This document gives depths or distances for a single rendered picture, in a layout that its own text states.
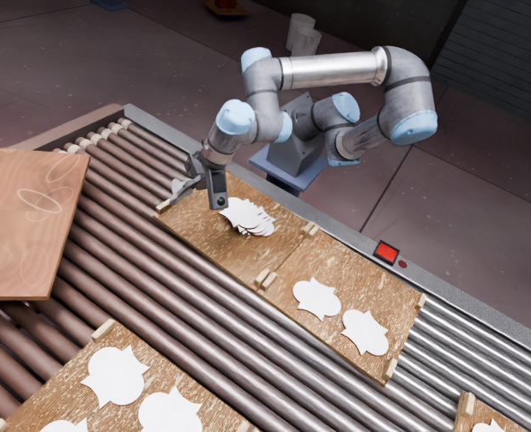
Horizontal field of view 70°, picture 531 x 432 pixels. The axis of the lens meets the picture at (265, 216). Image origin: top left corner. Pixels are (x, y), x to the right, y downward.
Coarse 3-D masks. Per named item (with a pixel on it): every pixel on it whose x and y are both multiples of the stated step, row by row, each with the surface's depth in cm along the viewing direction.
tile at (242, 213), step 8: (232, 200) 126; (240, 200) 126; (248, 200) 127; (232, 208) 123; (240, 208) 124; (248, 208) 124; (224, 216) 120; (232, 216) 120; (240, 216) 121; (248, 216) 122; (256, 216) 123; (232, 224) 118; (240, 224) 119; (248, 224) 119; (256, 224) 120
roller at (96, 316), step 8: (56, 280) 99; (56, 288) 97; (64, 288) 98; (72, 288) 99; (56, 296) 98; (64, 296) 97; (72, 296) 97; (80, 296) 97; (72, 304) 96; (80, 304) 96; (88, 304) 96; (80, 312) 95; (88, 312) 95; (96, 312) 95; (104, 312) 96; (88, 320) 95; (96, 320) 94; (104, 320) 94; (96, 328) 95
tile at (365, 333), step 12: (348, 312) 107; (360, 312) 108; (348, 324) 105; (360, 324) 105; (372, 324) 106; (348, 336) 102; (360, 336) 103; (372, 336) 104; (384, 336) 104; (360, 348) 100; (372, 348) 101; (384, 348) 102
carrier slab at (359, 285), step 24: (312, 240) 125; (288, 264) 116; (312, 264) 118; (336, 264) 120; (360, 264) 122; (288, 288) 110; (336, 288) 113; (360, 288) 115; (384, 288) 117; (408, 288) 119; (288, 312) 104; (384, 312) 111; (408, 312) 113; (336, 336) 102; (360, 360) 99; (384, 360) 100; (384, 384) 96
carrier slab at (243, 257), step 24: (240, 192) 134; (168, 216) 120; (192, 216) 122; (216, 216) 124; (288, 216) 131; (192, 240) 115; (216, 240) 117; (240, 240) 119; (264, 240) 121; (288, 240) 123; (216, 264) 112; (240, 264) 112; (264, 264) 114
